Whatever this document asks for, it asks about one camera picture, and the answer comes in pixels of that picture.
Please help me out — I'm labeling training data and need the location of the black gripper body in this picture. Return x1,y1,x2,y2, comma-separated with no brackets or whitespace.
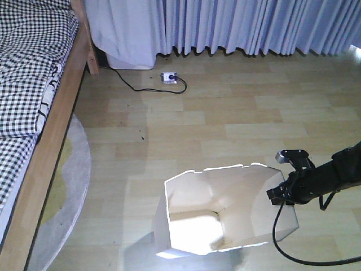
266,171,313,206

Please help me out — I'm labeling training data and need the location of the white trash bin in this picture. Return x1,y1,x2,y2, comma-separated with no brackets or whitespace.
152,163,298,259

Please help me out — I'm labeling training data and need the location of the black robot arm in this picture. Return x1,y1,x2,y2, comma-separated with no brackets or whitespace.
267,143,360,210

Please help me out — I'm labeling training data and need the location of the floor power outlet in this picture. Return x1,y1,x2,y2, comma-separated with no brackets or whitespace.
160,72,178,84

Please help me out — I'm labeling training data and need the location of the white pleated curtain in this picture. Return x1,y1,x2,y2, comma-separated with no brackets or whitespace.
85,1,360,69

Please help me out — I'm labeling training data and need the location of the round grey rug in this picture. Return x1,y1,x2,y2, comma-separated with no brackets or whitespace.
25,115,91,270

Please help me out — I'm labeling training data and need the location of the checkered black white bedding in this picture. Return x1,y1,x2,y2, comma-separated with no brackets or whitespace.
0,0,80,215

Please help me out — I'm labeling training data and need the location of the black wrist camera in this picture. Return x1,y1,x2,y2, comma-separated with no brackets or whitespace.
275,150,315,172

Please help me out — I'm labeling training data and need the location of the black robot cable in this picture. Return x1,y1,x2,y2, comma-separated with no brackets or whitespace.
271,186,361,266

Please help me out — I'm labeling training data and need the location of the black power cord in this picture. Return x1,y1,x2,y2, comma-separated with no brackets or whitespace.
99,65,187,95

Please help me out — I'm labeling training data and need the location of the wooden bed frame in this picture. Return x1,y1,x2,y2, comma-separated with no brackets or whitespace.
1,1,99,270

